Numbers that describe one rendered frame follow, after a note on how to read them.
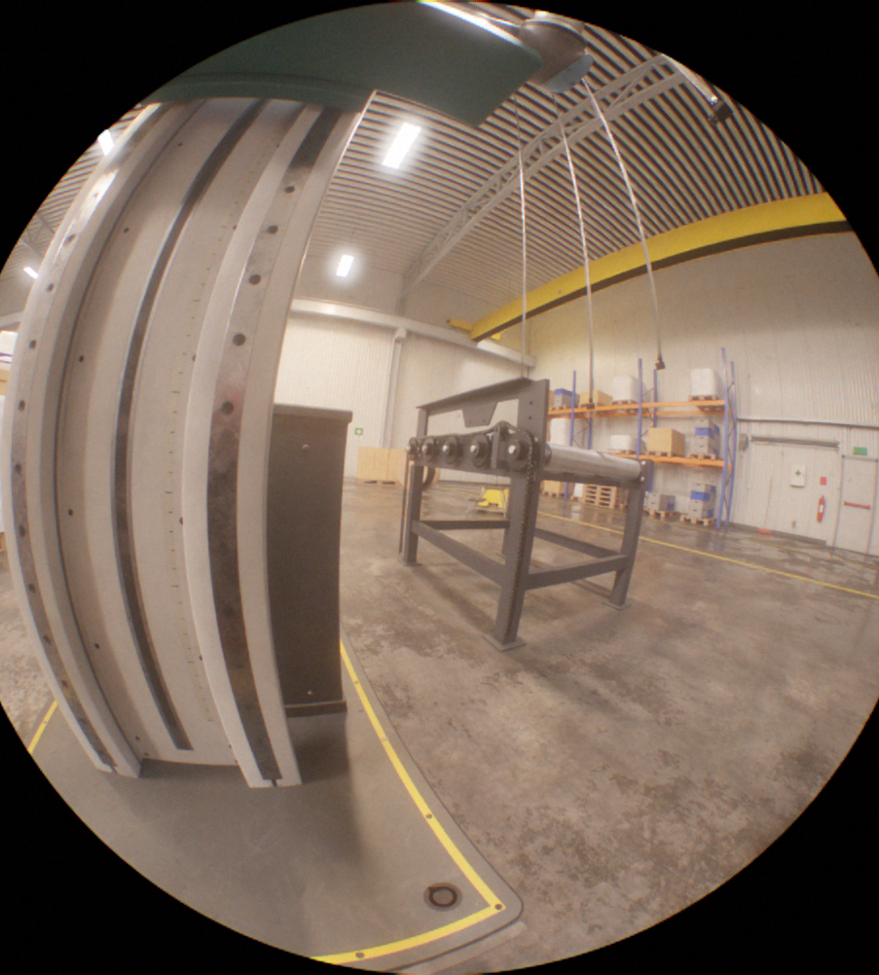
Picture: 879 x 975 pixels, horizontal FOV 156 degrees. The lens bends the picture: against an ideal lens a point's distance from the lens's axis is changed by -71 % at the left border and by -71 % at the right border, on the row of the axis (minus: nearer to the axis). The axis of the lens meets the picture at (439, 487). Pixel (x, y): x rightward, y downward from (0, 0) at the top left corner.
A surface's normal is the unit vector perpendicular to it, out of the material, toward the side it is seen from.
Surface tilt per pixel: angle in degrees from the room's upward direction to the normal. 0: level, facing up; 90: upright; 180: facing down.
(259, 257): 90
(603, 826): 0
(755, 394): 90
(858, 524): 90
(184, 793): 0
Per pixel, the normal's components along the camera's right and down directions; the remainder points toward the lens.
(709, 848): 0.09, -0.99
